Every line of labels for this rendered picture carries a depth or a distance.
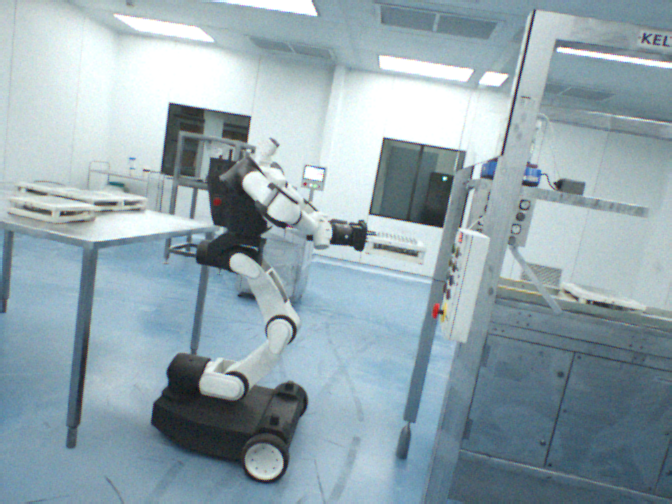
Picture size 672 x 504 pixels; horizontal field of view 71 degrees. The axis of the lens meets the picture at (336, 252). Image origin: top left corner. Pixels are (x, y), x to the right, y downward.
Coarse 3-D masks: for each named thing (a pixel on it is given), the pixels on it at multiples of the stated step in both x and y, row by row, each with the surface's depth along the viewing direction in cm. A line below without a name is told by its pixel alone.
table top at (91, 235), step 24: (0, 192) 260; (0, 216) 196; (24, 216) 205; (96, 216) 238; (120, 216) 252; (144, 216) 267; (168, 216) 284; (72, 240) 183; (96, 240) 184; (120, 240) 197; (144, 240) 214
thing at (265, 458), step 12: (252, 444) 195; (264, 444) 194; (276, 444) 194; (252, 456) 197; (264, 456) 196; (276, 456) 196; (288, 456) 196; (252, 468) 197; (264, 468) 197; (276, 468) 196; (264, 480) 196; (276, 480) 196
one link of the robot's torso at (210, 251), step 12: (204, 240) 214; (216, 240) 207; (228, 240) 207; (240, 240) 206; (252, 240) 206; (264, 240) 214; (204, 252) 210; (216, 252) 208; (204, 264) 213; (216, 264) 211
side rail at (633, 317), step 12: (504, 288) 188; (528, 300) 187; (540, 300) 187; (564, 300) 185; (588, 312) 185; (600, 312) 184; (612, 312) 184; (624, 312) 183; (648, 324) 182; (660, 324) 182
